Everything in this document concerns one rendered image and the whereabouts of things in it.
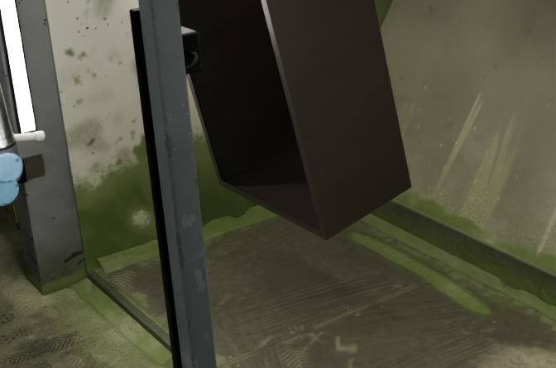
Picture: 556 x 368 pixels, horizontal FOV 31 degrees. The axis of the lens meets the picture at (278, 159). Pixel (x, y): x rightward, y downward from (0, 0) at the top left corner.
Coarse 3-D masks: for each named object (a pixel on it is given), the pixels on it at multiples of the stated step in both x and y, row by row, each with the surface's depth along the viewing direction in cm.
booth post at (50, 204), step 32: (32, 0) 346; (0, 32) 343; (32, 32) 349; (0, 64) 349; (32, 64) 352; (32, 96) 356; (64, 160) 369; (32, 192) 365; (64, 192) 372; (32, 224) 369; (64, 224) 376; (32, 256) 377; (64, 256) 379; (64, 288) 383
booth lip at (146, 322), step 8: (88, 272) 386; (96, 280) 380; (104, 280) 379; (104, 288) 374; (112, 288) 373; (112, 296) 369; (120, 296) 366; (120, 304) 363; (128, 304) 360; (128, 312) 358; (136, 312) 355; (136, 320) 354; (144, 320) 349; (144, 328) 349; (152, 328) 344; (160, 328) 343; (160, 336) 339; (168, 336) 338; (168, 344) 334
